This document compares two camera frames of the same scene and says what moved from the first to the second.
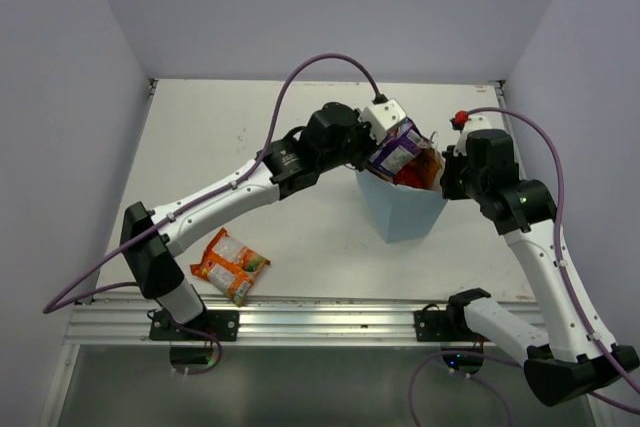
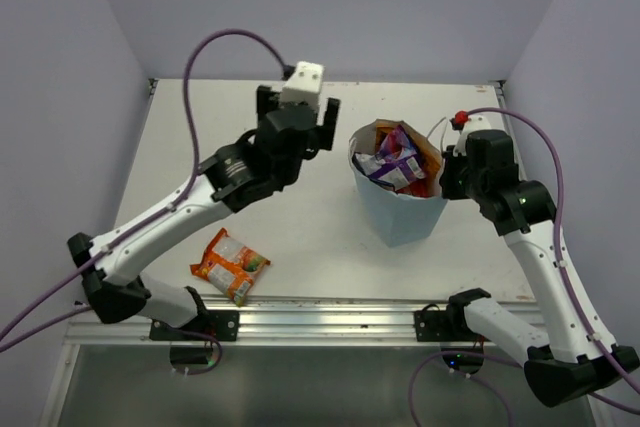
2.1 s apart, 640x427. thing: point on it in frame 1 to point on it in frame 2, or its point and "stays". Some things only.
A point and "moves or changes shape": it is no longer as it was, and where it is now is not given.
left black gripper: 370,145 to 323,134
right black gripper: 449,190 stays
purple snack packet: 402,145 moves or changes shape
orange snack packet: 229,265 stays
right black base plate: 445,326 stays
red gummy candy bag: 409,175 to 419,188
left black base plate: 224,323 stays
